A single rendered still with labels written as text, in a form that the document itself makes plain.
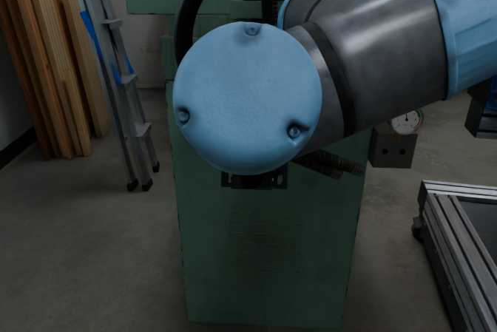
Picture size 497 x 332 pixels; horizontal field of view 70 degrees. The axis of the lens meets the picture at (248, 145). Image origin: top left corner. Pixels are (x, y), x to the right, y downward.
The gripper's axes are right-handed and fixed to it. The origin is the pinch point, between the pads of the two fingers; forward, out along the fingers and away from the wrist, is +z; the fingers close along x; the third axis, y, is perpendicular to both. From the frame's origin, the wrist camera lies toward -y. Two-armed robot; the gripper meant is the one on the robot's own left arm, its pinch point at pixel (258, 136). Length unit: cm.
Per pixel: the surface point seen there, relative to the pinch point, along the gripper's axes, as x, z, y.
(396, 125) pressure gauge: 25.8, 17.4, -5.0
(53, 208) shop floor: -91, 102, 22
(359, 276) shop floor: 34, 73, 37
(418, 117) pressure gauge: 29.6, 16.5, -6.4
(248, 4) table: -2.4, 3.8, -21.9
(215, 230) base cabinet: -10.9, 38.4, 19.2
